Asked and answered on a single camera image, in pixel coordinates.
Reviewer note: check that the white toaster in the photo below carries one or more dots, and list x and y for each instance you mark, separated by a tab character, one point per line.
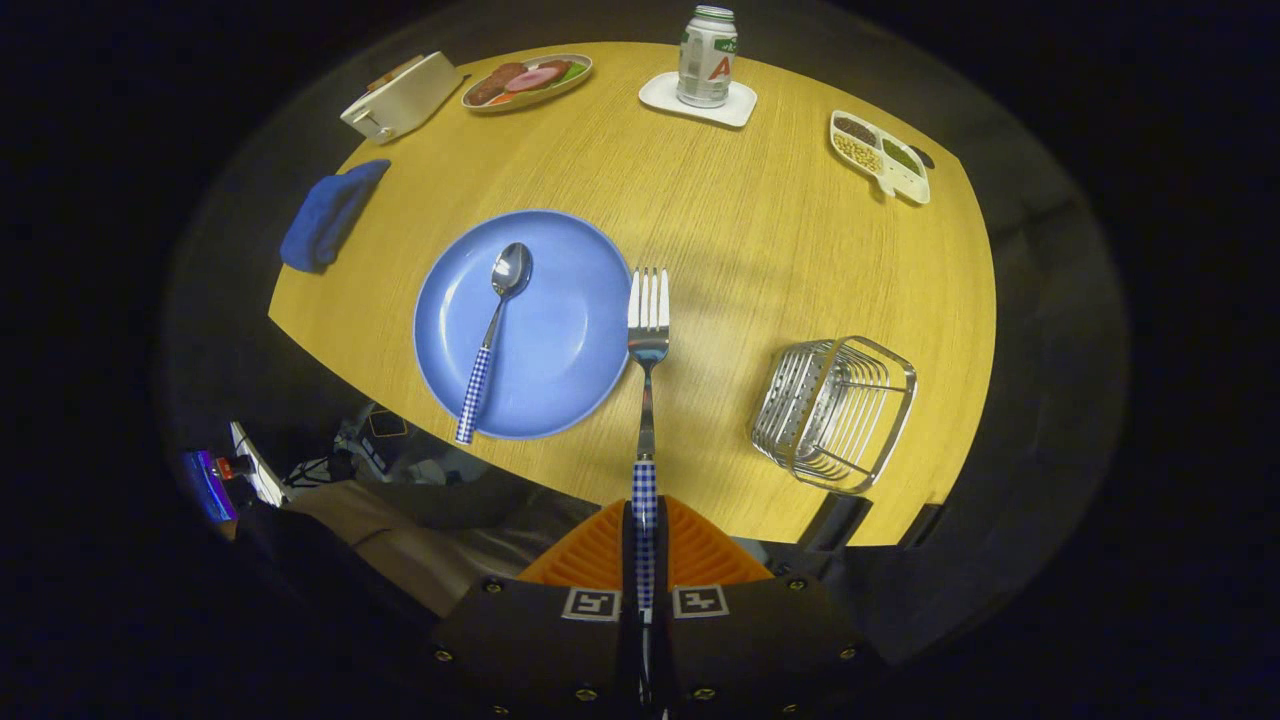
405	100

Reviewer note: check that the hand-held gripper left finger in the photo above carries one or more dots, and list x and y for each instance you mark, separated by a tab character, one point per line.
530	650

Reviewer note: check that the white divided snack tray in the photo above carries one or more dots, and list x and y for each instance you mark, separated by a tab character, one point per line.
908	185

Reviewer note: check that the white coaster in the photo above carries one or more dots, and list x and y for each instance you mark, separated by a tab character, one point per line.
735	105

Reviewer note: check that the white flat device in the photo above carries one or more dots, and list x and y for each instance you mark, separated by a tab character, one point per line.
258	470

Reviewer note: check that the pile of green beans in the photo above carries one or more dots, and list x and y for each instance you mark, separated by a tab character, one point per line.
900	157

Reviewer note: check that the blue folded cloth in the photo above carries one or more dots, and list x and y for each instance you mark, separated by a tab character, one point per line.
325	220

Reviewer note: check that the oval plate of food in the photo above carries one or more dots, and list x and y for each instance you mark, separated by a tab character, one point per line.
480	103

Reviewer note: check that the toast slice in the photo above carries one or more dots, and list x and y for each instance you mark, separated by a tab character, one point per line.
395	72

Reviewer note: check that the blue round plate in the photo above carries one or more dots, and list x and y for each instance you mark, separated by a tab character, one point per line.
560	350

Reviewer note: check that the lit purple screen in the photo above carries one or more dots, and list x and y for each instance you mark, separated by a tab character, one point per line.
210	485

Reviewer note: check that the pile of yellow beans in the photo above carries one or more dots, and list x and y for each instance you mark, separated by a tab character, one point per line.
858	153

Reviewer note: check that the pink ham slice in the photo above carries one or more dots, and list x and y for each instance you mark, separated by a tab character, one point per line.
533	79

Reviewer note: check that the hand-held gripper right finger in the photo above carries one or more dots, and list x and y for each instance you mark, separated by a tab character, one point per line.
760	650

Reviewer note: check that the white plastic bottle green cap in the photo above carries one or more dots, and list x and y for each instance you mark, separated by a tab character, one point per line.
707	60

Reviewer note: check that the brown meat slice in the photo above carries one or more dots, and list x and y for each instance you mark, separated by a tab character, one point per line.
495	85

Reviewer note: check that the pile of dark beans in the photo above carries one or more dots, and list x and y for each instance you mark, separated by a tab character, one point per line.
856	130

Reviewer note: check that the green lettuce leaf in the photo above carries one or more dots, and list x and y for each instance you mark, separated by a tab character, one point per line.
575	71

